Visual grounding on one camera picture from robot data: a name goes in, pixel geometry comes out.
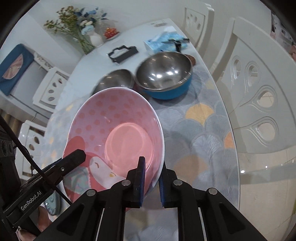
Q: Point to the white flower vase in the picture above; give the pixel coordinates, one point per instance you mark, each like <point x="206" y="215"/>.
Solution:
<point x="96" y="39"/>

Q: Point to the glass vase with stems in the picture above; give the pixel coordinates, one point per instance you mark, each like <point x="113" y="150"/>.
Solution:
<point x="67" y="25"/>

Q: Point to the white chair left far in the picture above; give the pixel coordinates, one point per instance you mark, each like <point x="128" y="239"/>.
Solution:
<point x="50" y="89"/>

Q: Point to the white chair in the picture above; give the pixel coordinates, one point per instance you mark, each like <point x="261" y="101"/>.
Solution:
<point x="50" y="89"/>
<point x="256" y="79"/>
<point x="31" y="136"/>
<point x="198" y="24"/>

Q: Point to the blue steel bowl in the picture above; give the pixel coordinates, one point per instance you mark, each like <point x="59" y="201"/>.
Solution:
<point x="165" y="75"/>

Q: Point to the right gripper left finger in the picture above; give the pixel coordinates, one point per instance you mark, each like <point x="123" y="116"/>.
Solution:
<point x="101" y="215"/>

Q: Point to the pink penguin plate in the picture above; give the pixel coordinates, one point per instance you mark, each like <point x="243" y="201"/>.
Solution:
<point x="114" y="127"/>

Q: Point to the white chair far right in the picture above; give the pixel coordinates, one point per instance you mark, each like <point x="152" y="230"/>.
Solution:
<point x="198" y="24"/>

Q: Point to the black phone stand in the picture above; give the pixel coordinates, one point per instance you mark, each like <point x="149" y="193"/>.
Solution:
<point x="178" y="46"/>

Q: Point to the red steel bowl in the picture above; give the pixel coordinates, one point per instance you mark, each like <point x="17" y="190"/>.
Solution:
<point x="116" y="78"/>

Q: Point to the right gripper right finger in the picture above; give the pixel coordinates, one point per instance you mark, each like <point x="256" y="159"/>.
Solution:
<point x="203" y="215"/>

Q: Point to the red lidded cup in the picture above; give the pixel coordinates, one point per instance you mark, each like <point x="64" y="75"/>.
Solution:
<point x="110" y="33"/>

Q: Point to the blue cloth cover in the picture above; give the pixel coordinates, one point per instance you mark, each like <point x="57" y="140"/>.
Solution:
<point x="13" y="67"/>

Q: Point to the white chair left near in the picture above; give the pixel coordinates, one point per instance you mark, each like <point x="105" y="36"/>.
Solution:
<point x="31" y="136"/>

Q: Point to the blue tissue pack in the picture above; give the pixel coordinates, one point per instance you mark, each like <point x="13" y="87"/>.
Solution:
<point x="155" y="44"/>

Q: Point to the white chair near right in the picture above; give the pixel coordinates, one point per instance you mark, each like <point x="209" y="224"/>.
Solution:
<point x="256" y="79"/>

